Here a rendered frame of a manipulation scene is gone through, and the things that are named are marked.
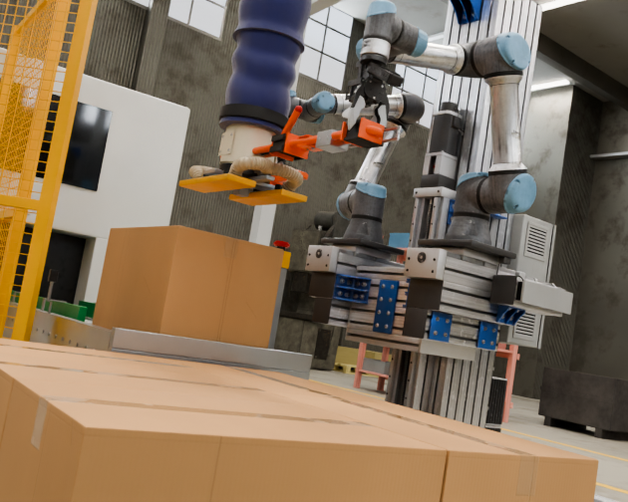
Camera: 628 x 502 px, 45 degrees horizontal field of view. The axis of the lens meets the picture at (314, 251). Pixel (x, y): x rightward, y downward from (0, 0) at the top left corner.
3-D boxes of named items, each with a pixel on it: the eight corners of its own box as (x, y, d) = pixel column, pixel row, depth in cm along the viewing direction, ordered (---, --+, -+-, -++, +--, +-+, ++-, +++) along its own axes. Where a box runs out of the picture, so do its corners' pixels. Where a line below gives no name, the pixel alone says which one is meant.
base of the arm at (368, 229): (364, 247, 288) (368, 222, 289) (391, 248, 276) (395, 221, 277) (334, 239, 279) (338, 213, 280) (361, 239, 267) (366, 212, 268)
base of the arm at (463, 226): (464, 249, 249) (468, 220, 250) (500, 250, 237) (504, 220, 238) (433, 240, 240) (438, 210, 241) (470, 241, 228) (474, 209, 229)
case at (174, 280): (89, 333, 277) (110, 227, 281) (186, 346, 300) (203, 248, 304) (156, 353, 229) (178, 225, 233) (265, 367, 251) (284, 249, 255)
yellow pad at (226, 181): (177, 185, 247) (180, 171, 248) (204, 193, 253) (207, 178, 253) (226, 179, 219) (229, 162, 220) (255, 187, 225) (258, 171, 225)
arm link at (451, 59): (468, 49, 245) (352, 30, 216) (494, 42, 236) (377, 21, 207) (469, 85, 245) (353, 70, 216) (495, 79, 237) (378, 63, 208)
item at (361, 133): (339, 139, 194) (342, 122, 195) (361, 147, 198) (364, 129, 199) (359, 136, 187) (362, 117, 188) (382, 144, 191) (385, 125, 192)
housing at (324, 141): (313, 146, 205) (316, 131, 206) (333, 153, 209) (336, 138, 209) (328, 144, 199) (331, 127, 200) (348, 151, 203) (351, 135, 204)
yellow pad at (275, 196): (227, 199, 258) (230, 185, 258) (252, 206, 263) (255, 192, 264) (280, 194, 230) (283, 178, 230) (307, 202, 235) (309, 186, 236)
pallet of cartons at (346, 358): (365, 373, 1474) (369, 350, 1479) (396, 379, 1408) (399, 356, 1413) (317, 367, 1399) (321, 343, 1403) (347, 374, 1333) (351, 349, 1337)
